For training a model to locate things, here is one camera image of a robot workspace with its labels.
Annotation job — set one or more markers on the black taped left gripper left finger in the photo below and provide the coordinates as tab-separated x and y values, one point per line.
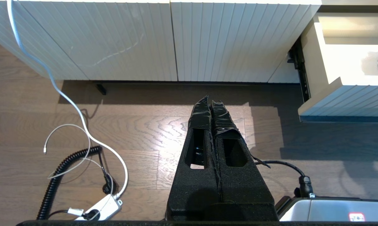
179	194

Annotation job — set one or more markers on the black drawer slide rail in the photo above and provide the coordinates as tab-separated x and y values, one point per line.
301	72

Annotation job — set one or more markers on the white fluted drawer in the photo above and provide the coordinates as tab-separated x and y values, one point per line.
348	97

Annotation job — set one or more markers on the silver grey robot base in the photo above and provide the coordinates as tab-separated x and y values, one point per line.
327	210

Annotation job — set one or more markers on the cream tv cabinet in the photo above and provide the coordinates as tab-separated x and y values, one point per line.
129	37

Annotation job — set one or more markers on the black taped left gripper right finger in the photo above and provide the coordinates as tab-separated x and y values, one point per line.
248	191

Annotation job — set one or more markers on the white power strip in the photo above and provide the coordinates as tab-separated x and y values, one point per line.
105	205

